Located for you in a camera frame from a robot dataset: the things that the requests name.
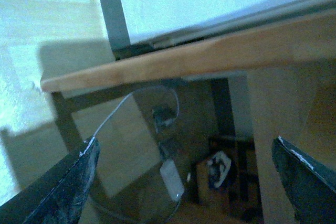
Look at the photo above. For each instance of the white power adapter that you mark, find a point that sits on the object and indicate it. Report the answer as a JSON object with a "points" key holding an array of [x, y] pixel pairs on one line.
{"points": [[172, 180]]}

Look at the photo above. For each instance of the wooden crate with bags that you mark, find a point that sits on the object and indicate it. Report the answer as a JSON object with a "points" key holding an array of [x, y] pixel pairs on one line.
{"points": [[228, 172]]}

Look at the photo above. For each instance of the white power strip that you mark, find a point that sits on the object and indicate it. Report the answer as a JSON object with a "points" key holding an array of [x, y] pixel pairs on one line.
{"points": [[163, 117]]}

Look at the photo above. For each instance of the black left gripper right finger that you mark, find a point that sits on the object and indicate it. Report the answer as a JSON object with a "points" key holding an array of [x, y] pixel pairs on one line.
{"points": [[308, 184]]}

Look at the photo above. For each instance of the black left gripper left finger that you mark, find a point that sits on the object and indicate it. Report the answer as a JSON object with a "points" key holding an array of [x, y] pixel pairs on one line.
{"points": [[59, 196]]}

